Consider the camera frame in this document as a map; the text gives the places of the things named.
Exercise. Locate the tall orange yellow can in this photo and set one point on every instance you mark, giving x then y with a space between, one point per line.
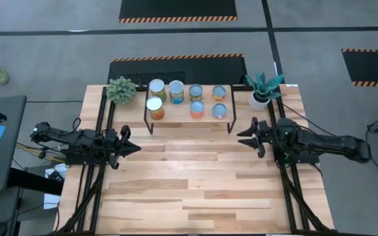
155 105

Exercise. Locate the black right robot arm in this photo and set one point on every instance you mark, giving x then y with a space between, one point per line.
323 144

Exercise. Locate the white papers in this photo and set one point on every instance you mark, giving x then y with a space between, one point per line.
51 200

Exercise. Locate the light green can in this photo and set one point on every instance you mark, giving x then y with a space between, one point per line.
157 88

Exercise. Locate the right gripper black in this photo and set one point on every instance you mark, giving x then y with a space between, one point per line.
262 137

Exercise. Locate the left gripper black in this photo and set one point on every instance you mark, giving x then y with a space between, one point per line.
115 145

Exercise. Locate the teal plant in white pot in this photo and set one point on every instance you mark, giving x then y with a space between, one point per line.
258 101

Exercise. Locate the small orange yellow can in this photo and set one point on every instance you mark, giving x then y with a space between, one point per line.
219 92

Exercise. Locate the light blue salmon can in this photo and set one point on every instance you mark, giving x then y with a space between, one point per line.
219 110

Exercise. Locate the black aluminium table frame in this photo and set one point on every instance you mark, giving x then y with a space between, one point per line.
285 183

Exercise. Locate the orange can with circle print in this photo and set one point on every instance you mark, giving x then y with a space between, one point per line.
197 108

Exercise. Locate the round green succulent plant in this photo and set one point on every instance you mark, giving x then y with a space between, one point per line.
121 90

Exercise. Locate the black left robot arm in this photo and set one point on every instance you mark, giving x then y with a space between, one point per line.
74 139

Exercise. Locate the dark grey side desk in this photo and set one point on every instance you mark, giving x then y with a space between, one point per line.
15 131

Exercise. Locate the blue and yellow can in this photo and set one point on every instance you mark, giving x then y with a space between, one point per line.
176 89

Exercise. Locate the green can with peach print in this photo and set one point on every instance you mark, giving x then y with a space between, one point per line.
195 90

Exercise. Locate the black mat with orange stripes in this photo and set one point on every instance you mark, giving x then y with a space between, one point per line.
372 67
208 70
176 8

